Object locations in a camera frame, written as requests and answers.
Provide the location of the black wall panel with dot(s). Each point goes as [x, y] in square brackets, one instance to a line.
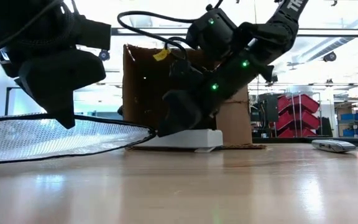
[269, 107]

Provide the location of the grey metal utility knife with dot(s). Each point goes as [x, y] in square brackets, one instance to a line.
[332, 145]

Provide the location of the red stacked storage bins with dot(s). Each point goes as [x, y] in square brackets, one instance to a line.
[303, 119]

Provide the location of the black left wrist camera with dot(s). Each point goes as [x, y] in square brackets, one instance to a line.
[95, 32]

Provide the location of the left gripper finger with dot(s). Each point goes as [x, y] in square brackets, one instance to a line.
[61, 81]

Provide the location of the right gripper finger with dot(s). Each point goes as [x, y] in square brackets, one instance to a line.
[182, 115]
[185, 76]

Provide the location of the white product box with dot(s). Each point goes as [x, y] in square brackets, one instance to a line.
[185, 138]

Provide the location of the brown cardboard shipping box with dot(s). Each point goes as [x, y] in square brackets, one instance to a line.
[235, 118]

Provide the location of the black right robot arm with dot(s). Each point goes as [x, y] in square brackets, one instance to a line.
[278, 31]

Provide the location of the black background stand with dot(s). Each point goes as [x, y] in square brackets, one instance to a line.
[6, 102]

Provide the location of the black ceiling-mounted camera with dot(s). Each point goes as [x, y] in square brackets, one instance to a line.
[104, 55]
[330, 56]

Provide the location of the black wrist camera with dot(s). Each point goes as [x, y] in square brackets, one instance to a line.
[95, 32]
[213, 34]

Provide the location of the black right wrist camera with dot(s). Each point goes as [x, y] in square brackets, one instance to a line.
[213, 34]

